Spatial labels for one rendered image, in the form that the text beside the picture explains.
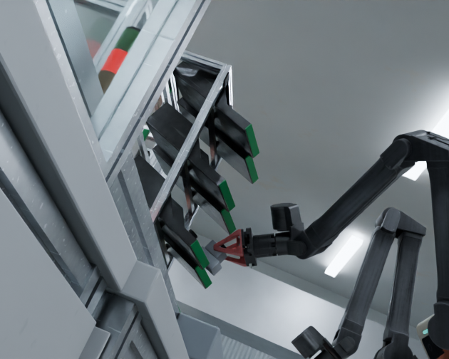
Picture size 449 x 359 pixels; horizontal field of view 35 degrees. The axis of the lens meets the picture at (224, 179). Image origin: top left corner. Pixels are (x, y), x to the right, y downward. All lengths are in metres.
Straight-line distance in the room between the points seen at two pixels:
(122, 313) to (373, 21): 4.12
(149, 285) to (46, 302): 0.15
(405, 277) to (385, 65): 3.03
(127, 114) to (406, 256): 1.58
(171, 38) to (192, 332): 0.66
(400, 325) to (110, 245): 1.54
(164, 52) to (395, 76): 4.46
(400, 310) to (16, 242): 1.68
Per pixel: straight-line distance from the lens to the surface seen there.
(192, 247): 1.60
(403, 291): 2.01
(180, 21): 0.57
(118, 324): 0.57
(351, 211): 1.64
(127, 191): 0.69
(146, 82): 0.54
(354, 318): 1.95
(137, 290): 0.57
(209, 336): 1.13
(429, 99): 5.09
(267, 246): 1.79
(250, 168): 1.90
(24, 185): 0.38
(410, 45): 4.69
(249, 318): 7.07
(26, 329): 0.43
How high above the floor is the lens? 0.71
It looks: 23 degrees up
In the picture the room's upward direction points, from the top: 25 degrees clockwise
